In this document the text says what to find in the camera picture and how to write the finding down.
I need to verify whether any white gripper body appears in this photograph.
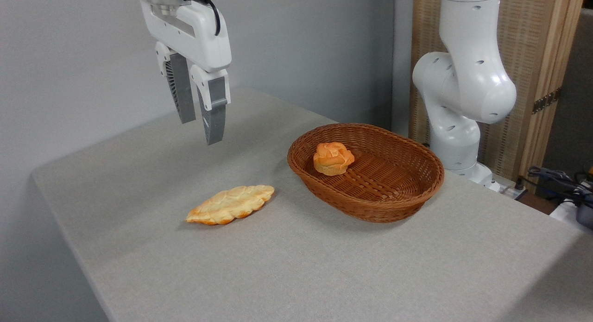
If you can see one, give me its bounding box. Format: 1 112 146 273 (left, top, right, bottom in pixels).
139 0 233 73

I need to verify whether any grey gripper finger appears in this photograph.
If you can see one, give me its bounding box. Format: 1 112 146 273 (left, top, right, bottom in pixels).
155 41 197 125
189 65 231 146

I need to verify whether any round orange bread roll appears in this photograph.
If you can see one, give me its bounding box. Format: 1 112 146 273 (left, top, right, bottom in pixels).
313 142 355 177

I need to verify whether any flat leaf-shaped bread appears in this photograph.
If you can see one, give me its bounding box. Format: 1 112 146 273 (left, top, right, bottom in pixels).
185 184 275 226

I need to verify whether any brown wicker basket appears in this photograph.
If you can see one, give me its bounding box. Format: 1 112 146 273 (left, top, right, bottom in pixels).
287 123 445 223

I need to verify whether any white power strip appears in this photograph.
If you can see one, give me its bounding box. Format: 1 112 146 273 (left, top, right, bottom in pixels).
497 185 527 201

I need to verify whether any metal screen hinge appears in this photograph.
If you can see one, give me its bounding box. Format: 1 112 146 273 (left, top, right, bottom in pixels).
531 88 562 115

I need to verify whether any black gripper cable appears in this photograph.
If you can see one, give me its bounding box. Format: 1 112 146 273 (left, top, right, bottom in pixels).
185 0 222 37

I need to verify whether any dark cable bundle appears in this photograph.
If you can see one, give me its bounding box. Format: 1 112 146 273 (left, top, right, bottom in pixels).
525 166 593 208

